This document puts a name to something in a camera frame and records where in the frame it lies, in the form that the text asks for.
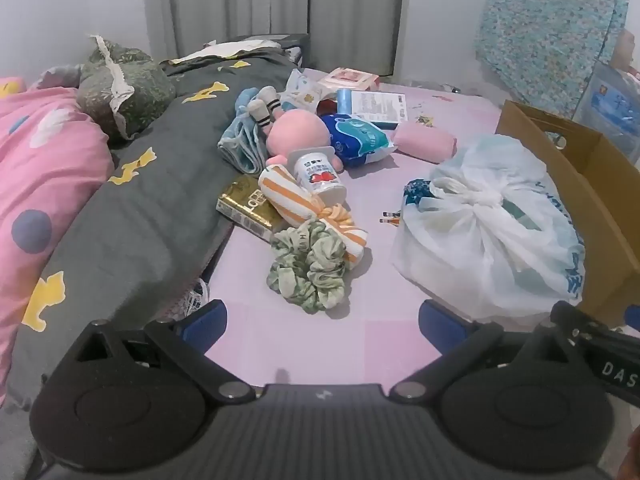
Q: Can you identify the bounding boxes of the cardboard box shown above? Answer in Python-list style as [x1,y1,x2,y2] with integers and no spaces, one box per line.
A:
[495,100,640,333]

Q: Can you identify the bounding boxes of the blue and white packet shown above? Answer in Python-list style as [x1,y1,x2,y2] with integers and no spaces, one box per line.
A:
[336,88,410,130]

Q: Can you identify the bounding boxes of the blue tissue pack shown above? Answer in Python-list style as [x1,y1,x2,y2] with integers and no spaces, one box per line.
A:
[320,112,397,168]

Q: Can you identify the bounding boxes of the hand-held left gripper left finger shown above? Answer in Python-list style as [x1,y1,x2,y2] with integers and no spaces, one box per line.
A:
[65,300,253,403]

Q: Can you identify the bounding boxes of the dark blue patterned pouch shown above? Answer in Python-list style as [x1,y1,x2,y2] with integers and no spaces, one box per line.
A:
[402,178,436,208]

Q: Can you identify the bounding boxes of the white plastic bag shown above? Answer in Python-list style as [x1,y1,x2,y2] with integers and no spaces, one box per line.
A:
[390,134,587,325]

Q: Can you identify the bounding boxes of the large water jug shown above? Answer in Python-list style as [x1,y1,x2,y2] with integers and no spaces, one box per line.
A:
[572,27,640,153]

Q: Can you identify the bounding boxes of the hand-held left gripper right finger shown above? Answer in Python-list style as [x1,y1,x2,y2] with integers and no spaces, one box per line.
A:
[390,299,566,403]

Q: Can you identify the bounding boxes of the orange striped towel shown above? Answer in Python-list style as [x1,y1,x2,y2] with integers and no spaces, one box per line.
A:
[257,164,368,266]

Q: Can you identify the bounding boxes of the pink plush toy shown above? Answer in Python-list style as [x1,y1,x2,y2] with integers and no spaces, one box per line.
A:
[265,110,346,173]

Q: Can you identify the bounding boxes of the blue patterned hanging cloth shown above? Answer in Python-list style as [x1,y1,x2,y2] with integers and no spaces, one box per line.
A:
[472,0,633,93]

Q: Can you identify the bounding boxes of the gold tissue packet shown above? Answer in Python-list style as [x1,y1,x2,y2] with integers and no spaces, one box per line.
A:
[216,175,281,243]

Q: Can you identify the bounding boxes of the grey quilt with yellow print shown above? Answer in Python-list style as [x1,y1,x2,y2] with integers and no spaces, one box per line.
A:
[0,52,306,411]

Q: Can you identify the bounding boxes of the pink towel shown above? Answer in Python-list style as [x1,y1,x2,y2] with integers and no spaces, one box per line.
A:
[391,121,458,163]

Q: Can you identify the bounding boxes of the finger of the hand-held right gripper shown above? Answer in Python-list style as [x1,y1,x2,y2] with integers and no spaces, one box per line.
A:
[552,302,626,343]

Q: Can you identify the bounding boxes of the pink dotted quilt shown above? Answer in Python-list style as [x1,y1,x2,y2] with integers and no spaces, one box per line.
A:
[0,76,116,406]

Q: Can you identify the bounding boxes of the white bottle with red label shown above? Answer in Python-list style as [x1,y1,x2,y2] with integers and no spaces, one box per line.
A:
[287,146,347,206]

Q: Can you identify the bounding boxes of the grey curtain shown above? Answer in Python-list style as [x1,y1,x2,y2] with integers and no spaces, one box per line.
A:
[141,0,408,78]

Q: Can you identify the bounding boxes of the pink bed sheet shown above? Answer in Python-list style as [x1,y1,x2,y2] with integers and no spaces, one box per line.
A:
[150,67,596,391]

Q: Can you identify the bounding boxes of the green scrunchie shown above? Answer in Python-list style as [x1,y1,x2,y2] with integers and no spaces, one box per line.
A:
[266,220,348,313]

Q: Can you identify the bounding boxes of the white tissue packet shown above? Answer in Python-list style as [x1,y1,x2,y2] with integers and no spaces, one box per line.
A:
[280,69,337,116]

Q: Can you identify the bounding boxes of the light blue towel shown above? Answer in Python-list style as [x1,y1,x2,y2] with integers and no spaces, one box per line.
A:
[217,87,273,176]

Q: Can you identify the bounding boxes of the white cloth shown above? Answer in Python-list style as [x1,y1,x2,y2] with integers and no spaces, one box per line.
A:
[160,40,283,66]

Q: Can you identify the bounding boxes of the pink wet wipes pack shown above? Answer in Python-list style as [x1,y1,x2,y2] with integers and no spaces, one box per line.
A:
[317,66,381,92]

